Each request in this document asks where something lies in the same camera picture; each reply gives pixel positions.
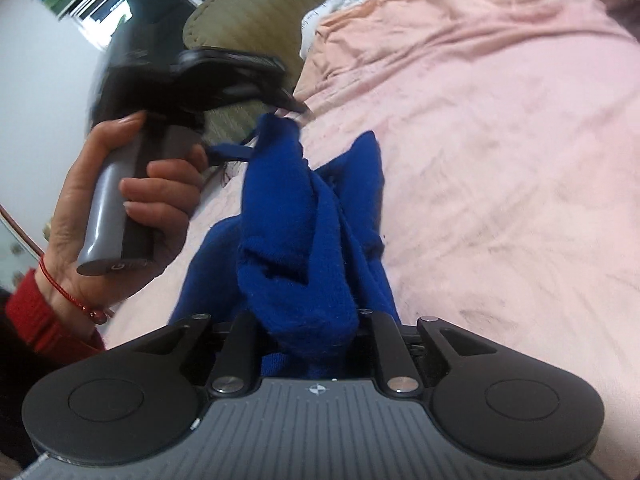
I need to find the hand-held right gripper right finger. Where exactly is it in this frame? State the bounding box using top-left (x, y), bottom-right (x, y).
top-left (357, 311), bottom-right (502, 395)

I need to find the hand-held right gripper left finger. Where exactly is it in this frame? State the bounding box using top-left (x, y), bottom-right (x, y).
top-left (132, 311), bottom-right (262, 397)

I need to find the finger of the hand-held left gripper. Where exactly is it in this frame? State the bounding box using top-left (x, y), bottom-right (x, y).
top-left (267, 82), bottom-right (315, 118)

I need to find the blue knit sweater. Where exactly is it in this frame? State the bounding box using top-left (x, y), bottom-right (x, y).
top-left (169, 111), bottom-right (402, 382)

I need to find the person's left forearm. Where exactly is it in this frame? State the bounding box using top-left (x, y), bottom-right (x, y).
top-left (0, 266), bottom-right (108, 361)

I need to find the person's left hand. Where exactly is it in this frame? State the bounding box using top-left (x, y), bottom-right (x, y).
top-left (41, 111), bottom-right (209, 307)

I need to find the olive quilted headboard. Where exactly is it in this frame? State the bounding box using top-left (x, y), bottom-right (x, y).
top-left (181, 0), bottom-right (393, 148)

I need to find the white crumpled quilt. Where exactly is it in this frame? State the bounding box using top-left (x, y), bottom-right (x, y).
top-left (299, 0), bottom-right (387, 59)

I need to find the brown framed mirror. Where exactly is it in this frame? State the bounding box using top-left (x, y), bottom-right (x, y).
top-left (0, 204), bottom-right (47, 288)

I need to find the pink blanket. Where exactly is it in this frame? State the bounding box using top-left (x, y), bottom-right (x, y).
top-left (100, 0), bottom-right (640, 480)

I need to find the red string bracelet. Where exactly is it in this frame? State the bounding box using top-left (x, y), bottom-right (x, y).
top-left (38, 254), bottom-right (114, 325)

